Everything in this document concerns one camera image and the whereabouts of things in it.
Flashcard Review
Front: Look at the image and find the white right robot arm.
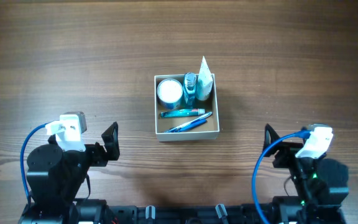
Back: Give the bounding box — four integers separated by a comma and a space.
257, 124, 349, 223

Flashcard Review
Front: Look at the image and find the blue white toothbrush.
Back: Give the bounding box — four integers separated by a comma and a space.
165, 112, 212, 133

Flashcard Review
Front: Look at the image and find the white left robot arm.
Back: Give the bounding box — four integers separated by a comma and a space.
19, 122, 120, 223

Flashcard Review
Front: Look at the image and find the white round jar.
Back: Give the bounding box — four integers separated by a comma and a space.
157, 78, 183, 110

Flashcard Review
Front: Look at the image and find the white lotion tube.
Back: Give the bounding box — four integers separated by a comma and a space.
196, 57, 213, 101

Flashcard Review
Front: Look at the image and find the white cardboard box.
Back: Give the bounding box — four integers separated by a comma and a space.
154, 74, 221, 142

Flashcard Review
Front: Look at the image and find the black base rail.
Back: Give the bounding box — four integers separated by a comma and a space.
77, 197, 346, 224

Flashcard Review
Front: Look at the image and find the red green toothpaste tube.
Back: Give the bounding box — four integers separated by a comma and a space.
160, 108, 206, 118

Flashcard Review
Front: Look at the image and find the blue mouthwash bottle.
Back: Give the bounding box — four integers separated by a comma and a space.
183, 72, 197, 108

